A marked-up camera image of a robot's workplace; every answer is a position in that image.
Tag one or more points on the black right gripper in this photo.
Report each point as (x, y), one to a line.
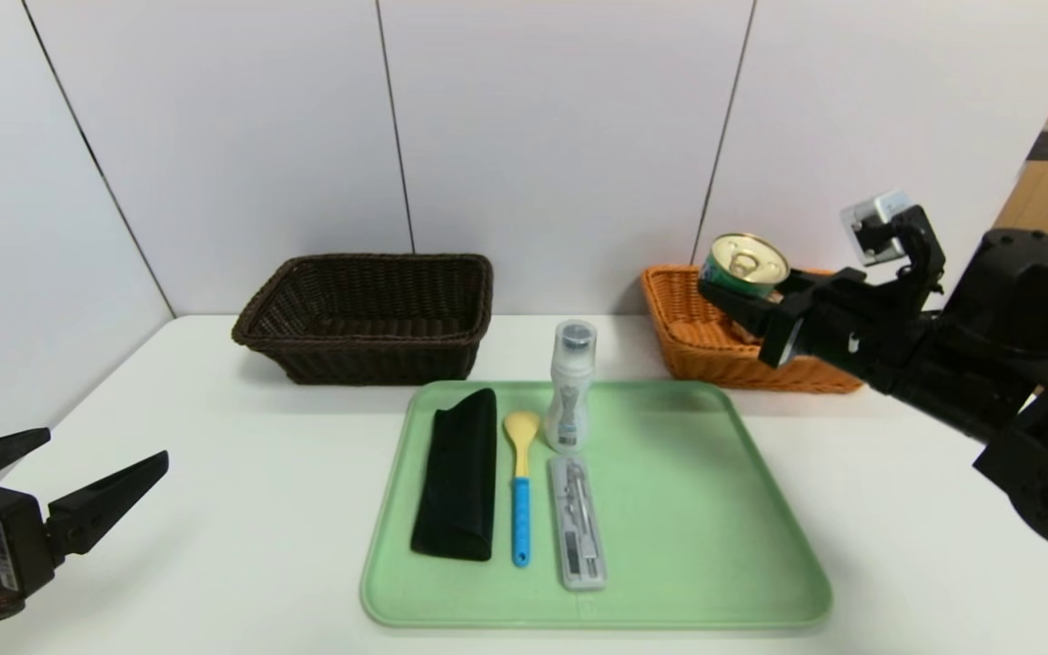
(785, 332)

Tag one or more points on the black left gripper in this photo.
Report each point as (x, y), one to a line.
(4, 543)

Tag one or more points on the tin can with gold lid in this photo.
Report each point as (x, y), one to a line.
(742, 264)

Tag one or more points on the translucent white plastic bottle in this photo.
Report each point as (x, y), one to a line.
(569, 382)

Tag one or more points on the clear plastic cutlery case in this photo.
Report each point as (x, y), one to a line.
(579, 528)

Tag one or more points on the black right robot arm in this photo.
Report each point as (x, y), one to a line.
(1024, 291)

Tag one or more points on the orange wicker basket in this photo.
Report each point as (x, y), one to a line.
(715, 359)

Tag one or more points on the dark brown wicker basket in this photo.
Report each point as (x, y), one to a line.
(360, 359)

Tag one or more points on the light green plastic tray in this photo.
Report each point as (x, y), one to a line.
(670, 473)

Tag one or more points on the black glasses case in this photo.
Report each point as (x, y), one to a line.
(456, 482)

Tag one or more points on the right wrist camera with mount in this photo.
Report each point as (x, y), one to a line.
(879, 218)

